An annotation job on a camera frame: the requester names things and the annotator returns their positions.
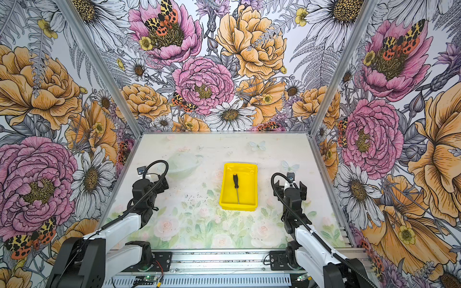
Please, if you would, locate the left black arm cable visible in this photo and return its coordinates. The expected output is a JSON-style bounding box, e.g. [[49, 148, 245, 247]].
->
[[61, 160, 170, 274]]

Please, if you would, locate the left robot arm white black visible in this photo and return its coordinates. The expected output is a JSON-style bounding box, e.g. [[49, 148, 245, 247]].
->
[[46, 174, 169, 288]]

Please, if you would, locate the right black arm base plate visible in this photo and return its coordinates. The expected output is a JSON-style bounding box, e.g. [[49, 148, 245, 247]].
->
[[269, 250, 300, 271]]

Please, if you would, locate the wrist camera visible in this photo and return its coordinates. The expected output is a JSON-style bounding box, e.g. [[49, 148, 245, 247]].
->
[[137, 166, 146, 175], [286, 172, 295, 183]]

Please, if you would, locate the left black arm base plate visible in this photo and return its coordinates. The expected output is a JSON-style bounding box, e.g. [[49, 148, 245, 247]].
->
[[123, 252, 173, 272]]

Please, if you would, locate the right black corrugated cable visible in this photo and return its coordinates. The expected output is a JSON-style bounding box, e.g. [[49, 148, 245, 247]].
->
[[271, 172, 377, 288]]

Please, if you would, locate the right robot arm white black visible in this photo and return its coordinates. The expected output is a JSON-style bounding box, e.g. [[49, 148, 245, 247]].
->
[[271, 173, 376, 288]]

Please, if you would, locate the aluminium mounting rail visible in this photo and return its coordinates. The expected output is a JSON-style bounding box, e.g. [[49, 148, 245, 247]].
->
[[66, 248, 373, 276]]

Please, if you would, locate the black handled screwdriver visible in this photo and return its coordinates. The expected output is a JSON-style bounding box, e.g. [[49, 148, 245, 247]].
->
[[233, 174, 240, 204]]

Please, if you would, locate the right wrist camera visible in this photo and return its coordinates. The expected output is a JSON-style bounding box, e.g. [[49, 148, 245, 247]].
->
[[286, 172, 295, 183]]

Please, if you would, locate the right green circuit board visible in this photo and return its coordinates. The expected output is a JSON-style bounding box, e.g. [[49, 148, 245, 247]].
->
[[297, 273, 312, 282]]

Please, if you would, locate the white slotted cable duct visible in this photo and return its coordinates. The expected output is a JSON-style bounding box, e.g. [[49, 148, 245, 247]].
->
[[103, 274, 292, 288]]

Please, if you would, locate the green circuit board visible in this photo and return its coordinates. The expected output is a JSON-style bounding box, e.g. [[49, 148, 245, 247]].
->
[[297, 273, 312, 282], [132, 276, 163, 288]]

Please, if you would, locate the left green circuit board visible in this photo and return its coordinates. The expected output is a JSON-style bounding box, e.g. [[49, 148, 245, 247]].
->
[[132, 276, 163, 288]]

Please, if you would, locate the yellow plastic bin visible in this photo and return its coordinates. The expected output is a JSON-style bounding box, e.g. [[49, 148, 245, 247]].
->
[[219, 163, 258, 212]]

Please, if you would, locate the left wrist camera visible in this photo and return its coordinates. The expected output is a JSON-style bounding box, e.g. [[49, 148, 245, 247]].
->
[[137, 166, 146, 175]]

